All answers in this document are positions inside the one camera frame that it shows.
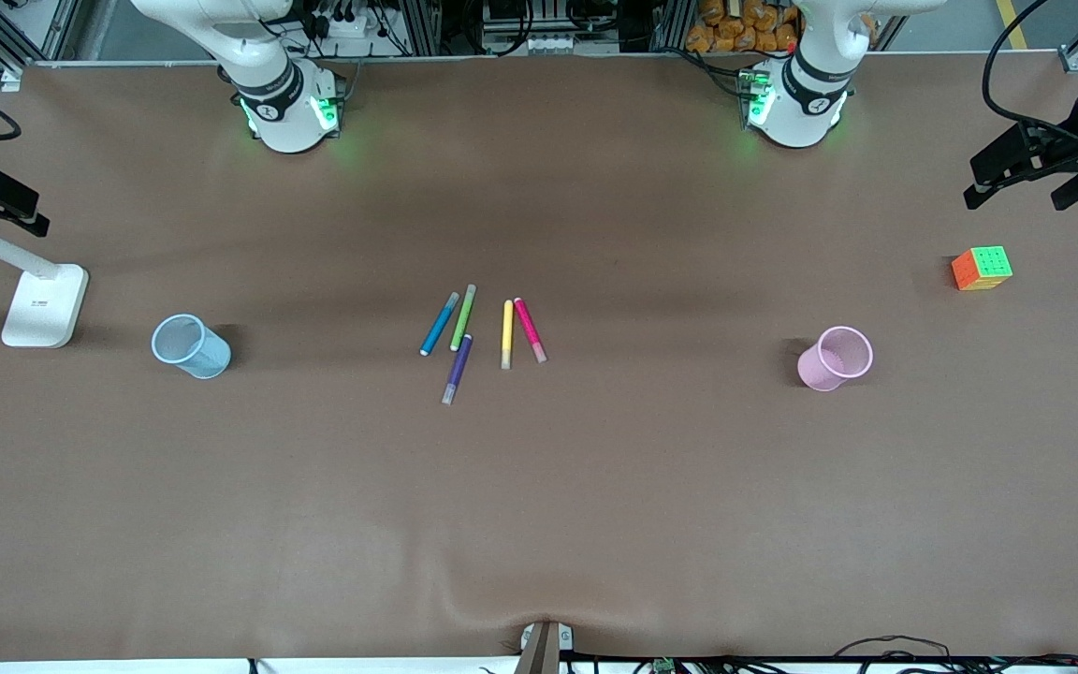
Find blue marker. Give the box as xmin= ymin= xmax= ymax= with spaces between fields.
xmin=419 ymin=292 xmax=460 ymax=358

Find pink marker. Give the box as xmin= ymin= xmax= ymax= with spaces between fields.
xmin=513 ymin=297 xmax=548 ymax=364

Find white desk lamp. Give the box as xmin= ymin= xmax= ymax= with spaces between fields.
xmin=0 ymin=211 xmax=89 ymax=349

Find multicoloured puzzle cube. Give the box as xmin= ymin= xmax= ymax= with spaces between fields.
xmin=951 ymin=245 xmax=1014 ymax=292

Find blue mesh cup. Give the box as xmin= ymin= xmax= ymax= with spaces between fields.
xmin=151 ymin=314 xmax=232 ymax=380

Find pink mesh cup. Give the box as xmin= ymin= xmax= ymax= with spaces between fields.
xmin=797 ymin=326 xmax=875 ymax=392

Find orange snack packets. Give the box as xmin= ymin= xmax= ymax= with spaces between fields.
xmin=684 ymin=0 xmax=802 ymax=53

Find white power strip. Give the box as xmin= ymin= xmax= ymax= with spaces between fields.
xmin=319 ymin=11 xmax=409 ymax=43

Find green marker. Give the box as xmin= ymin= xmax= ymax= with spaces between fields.
xmin=449 ymin=284 xmax=478 ymax=353

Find purple marker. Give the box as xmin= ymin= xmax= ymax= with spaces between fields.
xmin=441 ymin=333 xmax=474 ymax=406

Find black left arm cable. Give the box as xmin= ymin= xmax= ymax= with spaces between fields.
xmin=981 ymin=0 xmax=1073 ymax=141

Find black cable bundle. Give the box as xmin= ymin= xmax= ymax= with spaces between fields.
xmin=834 ymin=635 xmax=1078 ymax=674

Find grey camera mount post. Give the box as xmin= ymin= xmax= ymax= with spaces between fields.
xmin=514 ymin=620 xmax=575 ymax=674

